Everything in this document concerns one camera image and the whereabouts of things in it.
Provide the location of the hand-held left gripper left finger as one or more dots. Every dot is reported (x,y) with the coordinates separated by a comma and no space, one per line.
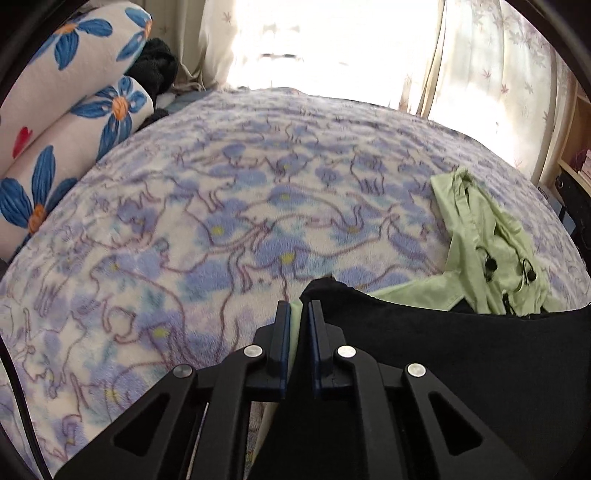
(287,332)

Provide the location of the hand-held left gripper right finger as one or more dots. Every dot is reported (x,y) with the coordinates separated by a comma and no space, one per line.
(312,332)

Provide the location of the green and black hooded jacket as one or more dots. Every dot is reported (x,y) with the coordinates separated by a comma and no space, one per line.
(461,369)

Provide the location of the purple cat print blanket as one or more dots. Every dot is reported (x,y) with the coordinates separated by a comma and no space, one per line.
(184,230)

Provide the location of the black bag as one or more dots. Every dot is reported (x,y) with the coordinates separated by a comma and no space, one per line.
(575,198)

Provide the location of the black fuzzy clothing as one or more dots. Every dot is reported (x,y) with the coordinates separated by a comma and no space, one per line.
(154,64)

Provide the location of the blue floral rolled quilt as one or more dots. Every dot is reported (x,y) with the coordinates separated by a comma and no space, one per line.
(55,138)

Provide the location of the wooden bookshelf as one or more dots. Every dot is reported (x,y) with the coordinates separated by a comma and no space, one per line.
(570,134)

